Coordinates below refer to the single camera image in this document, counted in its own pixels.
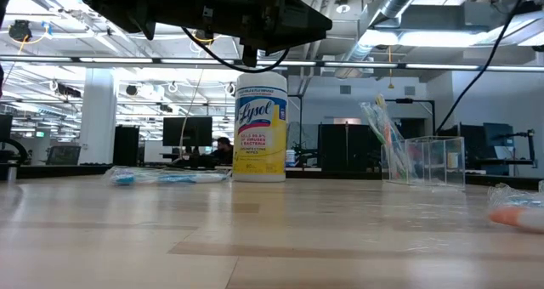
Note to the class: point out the black ceiling device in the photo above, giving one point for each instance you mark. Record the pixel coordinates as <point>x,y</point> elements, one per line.
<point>20,30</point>

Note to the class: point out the Lysol wipes canister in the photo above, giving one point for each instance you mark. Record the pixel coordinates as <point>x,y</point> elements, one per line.
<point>259,132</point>

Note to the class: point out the silver ceiling duct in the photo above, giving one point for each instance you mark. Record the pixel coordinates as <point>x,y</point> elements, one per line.
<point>397,0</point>

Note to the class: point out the green toothbrush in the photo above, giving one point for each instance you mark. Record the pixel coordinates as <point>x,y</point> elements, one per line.
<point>374,121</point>

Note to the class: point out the black crossbar with light strips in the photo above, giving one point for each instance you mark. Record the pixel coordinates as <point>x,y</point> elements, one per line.
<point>115,60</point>

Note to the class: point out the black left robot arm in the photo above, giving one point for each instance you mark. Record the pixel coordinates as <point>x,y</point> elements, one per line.
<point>115,0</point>

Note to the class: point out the wide black cabinet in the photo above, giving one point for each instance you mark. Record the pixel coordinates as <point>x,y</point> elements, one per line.
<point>340,146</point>

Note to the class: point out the tall black cabinet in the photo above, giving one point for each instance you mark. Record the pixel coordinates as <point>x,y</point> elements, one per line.
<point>126,144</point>

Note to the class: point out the blue toothbrush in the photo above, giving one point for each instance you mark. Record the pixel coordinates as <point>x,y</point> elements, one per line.
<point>170,177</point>

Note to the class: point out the small white bottle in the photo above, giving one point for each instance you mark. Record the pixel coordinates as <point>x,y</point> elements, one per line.
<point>290,158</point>

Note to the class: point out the white building column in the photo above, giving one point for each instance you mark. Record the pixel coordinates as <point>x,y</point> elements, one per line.
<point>98,115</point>

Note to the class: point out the orange toothbrush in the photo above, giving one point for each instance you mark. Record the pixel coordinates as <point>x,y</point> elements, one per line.
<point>514,217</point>
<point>387,134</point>

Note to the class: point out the person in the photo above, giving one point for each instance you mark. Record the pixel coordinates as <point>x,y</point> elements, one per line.
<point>222,149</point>

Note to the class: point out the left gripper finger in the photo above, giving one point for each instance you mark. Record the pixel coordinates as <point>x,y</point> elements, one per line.
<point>289,38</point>
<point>293,15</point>

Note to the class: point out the black computer monitor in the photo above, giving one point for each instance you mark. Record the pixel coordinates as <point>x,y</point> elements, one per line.
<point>187,132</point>

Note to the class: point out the black gantry frame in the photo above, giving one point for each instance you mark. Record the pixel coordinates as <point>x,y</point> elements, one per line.
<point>410,100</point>

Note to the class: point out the clear acrylic organizer box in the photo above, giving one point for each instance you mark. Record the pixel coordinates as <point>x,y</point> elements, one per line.
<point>433,161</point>

